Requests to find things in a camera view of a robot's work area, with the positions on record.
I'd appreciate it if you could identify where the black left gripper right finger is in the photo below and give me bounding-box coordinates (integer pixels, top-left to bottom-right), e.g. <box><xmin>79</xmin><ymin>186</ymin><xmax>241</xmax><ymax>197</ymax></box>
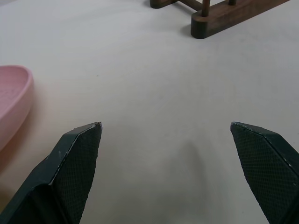
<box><xmin>230</xmin><ymin>121</ymin><xmax>299</xmax><ymax>224</ymax></box>

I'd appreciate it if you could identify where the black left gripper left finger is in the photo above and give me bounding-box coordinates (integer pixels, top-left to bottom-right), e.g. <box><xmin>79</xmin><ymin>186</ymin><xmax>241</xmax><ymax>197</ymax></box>
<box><xmin>0</xmin><ymin>121</ymin><xmax>103</xmax><ymax>224</ymax></box>

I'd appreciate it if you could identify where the dark wooden rack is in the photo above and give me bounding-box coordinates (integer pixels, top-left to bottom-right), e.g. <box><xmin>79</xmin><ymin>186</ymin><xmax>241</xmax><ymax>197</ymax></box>
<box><xmin>149</xmin><ymin>0</ymin><xmax>292</xmax><ymax>40</ymax></box>

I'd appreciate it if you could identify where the pink plastic tray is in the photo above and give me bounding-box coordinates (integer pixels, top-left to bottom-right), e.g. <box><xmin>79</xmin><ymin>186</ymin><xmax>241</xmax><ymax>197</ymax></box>
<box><xmin>0</xmin><ymin>65</ymin><xmax>35</xmax><ymax>152</ymax></box>

